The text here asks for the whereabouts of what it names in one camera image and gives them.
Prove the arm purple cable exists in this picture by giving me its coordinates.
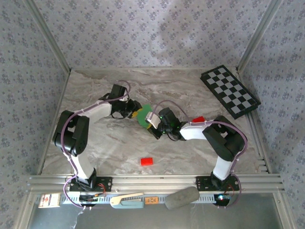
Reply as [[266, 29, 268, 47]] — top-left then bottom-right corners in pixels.
[[151, 99, 248, 210], [61, 80, 132, 210]]

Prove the small orange tag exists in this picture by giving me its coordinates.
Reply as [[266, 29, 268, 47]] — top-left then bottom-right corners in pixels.
[[144, 196, 160, 205]]

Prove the slanted aluminium frame post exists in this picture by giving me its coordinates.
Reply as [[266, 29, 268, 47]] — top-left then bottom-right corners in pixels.
[[237, 0, 284, 72], [23, 0, 72, 72]]

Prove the long aluminium base rail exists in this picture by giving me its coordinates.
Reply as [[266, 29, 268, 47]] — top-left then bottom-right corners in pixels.
[[26, 174, 285, 193]]

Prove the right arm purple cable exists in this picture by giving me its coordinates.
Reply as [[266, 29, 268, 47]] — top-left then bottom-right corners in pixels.
[[151, 99, 248, 210]]

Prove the black grey checkerboard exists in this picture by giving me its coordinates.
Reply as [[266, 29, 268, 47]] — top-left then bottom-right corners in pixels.
[[199, 64, 262, 120]]

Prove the black controller board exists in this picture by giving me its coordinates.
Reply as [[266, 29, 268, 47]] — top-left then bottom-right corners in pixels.
[[79, 194, 99, 203]]

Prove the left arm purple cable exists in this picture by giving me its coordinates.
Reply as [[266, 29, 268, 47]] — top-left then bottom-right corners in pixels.
[[61, 80, 132, 210]]

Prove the white red label card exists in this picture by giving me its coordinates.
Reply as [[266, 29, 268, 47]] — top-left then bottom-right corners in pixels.
[[38, 193, 61, 208]]

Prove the grey slotted cable duct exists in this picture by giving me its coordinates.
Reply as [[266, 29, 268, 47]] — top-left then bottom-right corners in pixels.
[[34, 193, 231, 205]]

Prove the aluminium side rail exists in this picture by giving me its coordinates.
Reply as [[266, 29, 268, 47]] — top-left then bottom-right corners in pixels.
[[246, 112, 270, 174]]

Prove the grey oblong stone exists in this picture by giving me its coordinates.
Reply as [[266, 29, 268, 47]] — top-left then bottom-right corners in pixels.
[[164, 186, 200, 210]]

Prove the blue-grey plastic holder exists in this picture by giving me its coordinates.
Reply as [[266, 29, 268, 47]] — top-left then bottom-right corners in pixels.
[[112, 199, 145, 209]]

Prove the circuit board with LED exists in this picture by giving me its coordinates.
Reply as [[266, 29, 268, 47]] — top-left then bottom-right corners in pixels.
[[213, 193, 231, 206]]

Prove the beige wooden spatula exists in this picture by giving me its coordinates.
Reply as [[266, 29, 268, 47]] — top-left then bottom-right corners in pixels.
[[110, 192, 144, 206]]

